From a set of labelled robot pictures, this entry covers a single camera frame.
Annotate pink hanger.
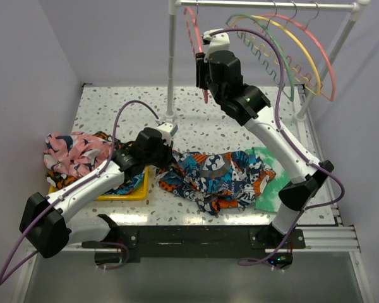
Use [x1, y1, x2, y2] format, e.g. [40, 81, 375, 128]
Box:
[183, 6, 210, 104]
[253, 14, 337, 102]

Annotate blue orange patterned shorts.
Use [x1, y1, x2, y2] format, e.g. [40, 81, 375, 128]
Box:
[156, 151, 276, 216]

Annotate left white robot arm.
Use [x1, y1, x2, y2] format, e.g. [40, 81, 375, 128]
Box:
[20, 122, 177, 258]

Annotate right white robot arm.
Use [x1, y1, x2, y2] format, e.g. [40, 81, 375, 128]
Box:
[195, 50, 334, 248]

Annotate yellow hanger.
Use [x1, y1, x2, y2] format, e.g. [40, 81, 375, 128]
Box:
[226, 14, 325, 101]

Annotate green hanger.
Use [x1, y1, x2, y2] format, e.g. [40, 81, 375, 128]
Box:
[226, 14, 295, 102]

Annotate yellow plastic tray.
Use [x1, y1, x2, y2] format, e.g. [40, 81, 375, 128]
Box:
[49, 167, 149, 201]

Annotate pink floral garment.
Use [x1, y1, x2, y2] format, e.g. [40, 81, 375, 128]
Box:
[44, 132, 111, 179]

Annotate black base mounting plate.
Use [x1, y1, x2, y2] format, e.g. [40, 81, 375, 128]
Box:
[81, 224, 306, 264]

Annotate orange patterned garment in tray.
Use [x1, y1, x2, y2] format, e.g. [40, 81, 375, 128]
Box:
[45, 171, 77, 189]

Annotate green tie-dye cloth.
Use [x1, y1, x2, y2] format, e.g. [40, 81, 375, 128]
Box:
[246, 146, 289, 213]

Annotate white clothes rack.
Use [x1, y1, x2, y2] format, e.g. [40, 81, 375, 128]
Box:
[165, 1, 370, 118]

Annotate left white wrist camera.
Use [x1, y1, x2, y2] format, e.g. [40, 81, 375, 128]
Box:
[156, 122, 178, 140]

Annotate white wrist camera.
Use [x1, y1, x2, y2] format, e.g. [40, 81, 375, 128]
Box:
[156, 122, 178, 140]
[202, 29, 230, 54]

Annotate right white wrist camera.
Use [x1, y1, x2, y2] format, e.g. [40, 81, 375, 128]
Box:
[202, 29, 230, 54]

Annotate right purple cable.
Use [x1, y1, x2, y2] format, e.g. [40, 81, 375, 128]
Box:
[208, 28, 346, 271]

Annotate purple cable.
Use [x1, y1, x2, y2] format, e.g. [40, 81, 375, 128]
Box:
[208, 28, 346, 271]
[0, 100, 161, 287]

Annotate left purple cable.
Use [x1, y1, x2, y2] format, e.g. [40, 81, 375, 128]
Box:
[0, 100, 161, 287]

